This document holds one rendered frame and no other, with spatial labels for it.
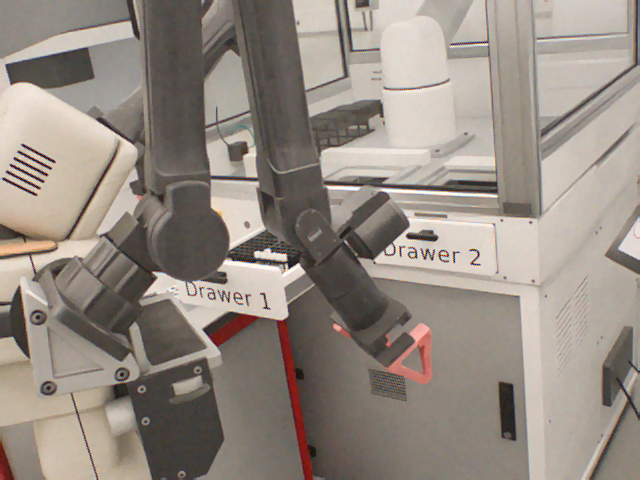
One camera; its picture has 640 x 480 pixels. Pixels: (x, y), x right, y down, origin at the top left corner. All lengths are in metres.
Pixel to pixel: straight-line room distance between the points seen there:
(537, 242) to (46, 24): 1.45
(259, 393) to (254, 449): 0.14
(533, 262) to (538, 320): 0.13
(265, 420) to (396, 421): 0.33
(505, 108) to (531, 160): 0.11
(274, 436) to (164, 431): 1.08
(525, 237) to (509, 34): 0.40
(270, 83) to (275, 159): 0.08
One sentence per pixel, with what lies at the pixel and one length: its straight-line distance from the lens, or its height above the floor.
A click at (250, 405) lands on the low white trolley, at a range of 1.92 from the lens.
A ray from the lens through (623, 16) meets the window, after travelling 2.21.
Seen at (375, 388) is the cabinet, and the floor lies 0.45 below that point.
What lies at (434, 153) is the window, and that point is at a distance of 1.62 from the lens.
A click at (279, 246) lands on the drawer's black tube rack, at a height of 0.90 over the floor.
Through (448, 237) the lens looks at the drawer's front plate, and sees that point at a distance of 1.63.
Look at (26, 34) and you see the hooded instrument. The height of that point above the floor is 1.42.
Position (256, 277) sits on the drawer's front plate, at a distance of 1.52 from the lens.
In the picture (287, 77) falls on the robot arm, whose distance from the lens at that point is 0.77.
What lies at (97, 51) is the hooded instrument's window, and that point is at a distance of 2.42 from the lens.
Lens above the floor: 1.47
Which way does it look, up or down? 20 degrees down
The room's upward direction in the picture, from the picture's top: 8 degrees counter-clockwise
